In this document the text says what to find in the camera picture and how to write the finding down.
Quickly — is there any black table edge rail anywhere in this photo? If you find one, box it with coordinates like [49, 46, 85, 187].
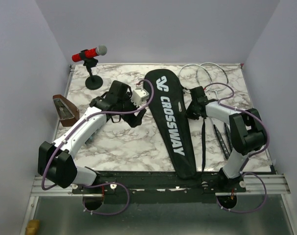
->
[42, 168, 279, 205]

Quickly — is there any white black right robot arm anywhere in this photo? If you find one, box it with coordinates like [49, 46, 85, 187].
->
[186, 85, 270, 192]

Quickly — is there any white badminton racket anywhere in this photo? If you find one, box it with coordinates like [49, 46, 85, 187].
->
[178, 63, 230, 160]

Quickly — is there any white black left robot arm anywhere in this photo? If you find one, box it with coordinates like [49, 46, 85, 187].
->
[38, 79, 154, 193]

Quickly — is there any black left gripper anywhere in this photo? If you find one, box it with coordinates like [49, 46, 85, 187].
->
[118, 93, 147, 128]

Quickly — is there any brown wooden metronome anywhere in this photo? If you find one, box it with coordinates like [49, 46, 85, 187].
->
[52, 94, 80, 127]

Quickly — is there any brass floor fitting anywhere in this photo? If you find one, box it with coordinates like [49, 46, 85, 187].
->
[25, 219, 40, 235]

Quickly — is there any red microphone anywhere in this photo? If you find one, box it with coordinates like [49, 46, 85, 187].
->
[72, 45, 107, 62]

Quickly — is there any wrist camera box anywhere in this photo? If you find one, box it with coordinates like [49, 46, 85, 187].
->
[190, 86, 208, 105]
[130, 89, 149, 107]

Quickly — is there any black racket bag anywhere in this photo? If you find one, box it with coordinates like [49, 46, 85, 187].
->
[144, 69, 197, 179]

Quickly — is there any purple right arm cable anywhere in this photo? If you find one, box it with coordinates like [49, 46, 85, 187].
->
[204, 83, 271, 213]

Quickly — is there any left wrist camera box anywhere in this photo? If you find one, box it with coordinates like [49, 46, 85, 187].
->
[130, 89, 149, 107]

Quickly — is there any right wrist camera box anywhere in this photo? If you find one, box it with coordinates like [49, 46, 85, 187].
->
[190, 86, 208, 105]

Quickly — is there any aluminium frame rail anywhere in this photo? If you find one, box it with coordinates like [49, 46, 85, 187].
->
[30, 174, 291, 196]

